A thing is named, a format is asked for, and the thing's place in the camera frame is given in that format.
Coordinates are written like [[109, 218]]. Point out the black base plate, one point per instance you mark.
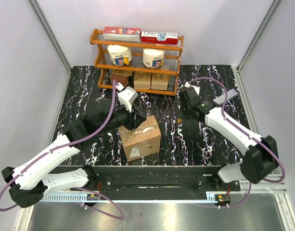
[[142, 183]]

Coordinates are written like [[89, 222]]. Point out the brown cardboard express box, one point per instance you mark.
[[143, 141]]

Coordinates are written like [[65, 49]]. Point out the left toilet paper roll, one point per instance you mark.
[[119, 55]]

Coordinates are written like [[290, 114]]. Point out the middle beige sponge pack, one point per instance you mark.
[[142, 80]]

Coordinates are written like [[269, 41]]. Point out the beige sponge pack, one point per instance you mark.
[[142, 80], [159, 81]]

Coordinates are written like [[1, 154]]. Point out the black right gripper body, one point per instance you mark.
[[185, 109]]

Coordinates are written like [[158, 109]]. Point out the red white toothpaste box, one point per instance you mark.
[[156, 37]]

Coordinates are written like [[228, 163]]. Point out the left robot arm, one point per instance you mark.
[[30, 182]]

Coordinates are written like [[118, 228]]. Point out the grey toothpaste box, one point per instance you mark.
[[219, 101]]

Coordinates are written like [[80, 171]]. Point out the toilet paper roll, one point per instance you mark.
[[119, 55], [153, 58]]

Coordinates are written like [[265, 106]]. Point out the red silver toothpaste box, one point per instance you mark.
[[128, 34]]

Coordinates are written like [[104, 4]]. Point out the right toilet paper roll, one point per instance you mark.
[[153, 58]]

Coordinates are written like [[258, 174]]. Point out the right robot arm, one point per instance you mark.
[[259, 153]]

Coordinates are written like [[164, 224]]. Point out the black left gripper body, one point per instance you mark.
[[123, 117]]

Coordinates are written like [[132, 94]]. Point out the brown scouring pad pack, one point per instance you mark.
[[120, 76]]

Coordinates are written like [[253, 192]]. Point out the right beige sponge pack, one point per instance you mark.
[[159, 81]]

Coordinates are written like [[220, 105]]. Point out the orange wooden shelf rack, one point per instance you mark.
[[171, 65]]

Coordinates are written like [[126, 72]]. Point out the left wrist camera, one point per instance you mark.
[[126, 97]]

